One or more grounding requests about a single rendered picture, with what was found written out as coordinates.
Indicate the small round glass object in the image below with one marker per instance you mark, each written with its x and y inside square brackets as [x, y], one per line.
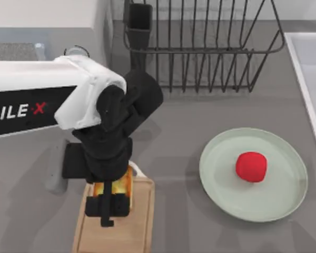
[76, 50]

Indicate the wooden cutting board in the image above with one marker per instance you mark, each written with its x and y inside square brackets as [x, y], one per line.
[137, 226]

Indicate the white countertop appliance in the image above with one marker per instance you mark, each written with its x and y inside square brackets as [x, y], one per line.
[42, 15]

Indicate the black cutlery holder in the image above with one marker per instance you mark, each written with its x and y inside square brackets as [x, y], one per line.
[139, 29]

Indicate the toasted bread slice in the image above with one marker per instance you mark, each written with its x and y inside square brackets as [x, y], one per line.
[122, 185]

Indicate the pale green plate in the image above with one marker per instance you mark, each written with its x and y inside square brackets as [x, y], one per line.
[221, 168]

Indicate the red apple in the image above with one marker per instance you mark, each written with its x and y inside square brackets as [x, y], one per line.
[251, 167]

